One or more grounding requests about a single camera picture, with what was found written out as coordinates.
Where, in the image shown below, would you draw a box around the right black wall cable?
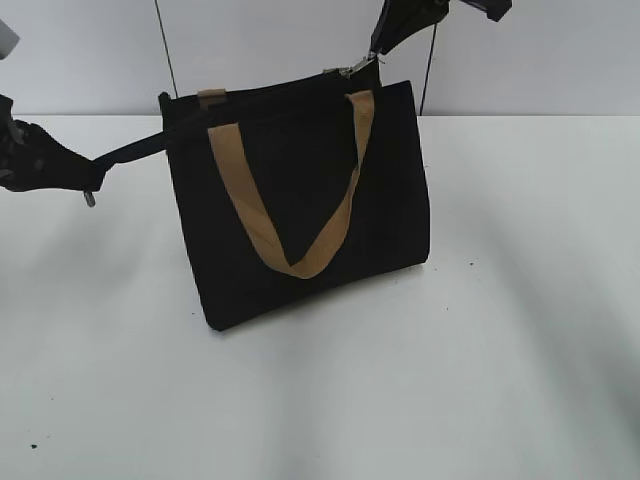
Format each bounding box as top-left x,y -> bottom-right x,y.
420,14 -> 441,116

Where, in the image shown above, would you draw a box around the black wall cable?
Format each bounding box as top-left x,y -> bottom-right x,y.
420,14 -> 441,116
154,0 -> 177,99

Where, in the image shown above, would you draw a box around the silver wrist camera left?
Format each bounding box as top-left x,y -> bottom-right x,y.
0,18 -> 21,61

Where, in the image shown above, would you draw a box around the black tote bag tan handles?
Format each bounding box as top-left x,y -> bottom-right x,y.
96,61 -> 430,332

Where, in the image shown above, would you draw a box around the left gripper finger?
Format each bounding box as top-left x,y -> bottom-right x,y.
13,120 -> 106,191

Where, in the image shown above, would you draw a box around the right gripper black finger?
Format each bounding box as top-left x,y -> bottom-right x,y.
367,0 -> 445,60

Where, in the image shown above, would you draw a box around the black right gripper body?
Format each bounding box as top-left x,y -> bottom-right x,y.
381,0 -> 513,22

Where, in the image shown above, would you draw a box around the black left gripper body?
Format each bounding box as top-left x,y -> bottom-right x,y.
1,95 -> 20,189

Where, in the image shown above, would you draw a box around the left black wall cable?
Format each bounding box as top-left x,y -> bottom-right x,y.
154,0 -> 177,99

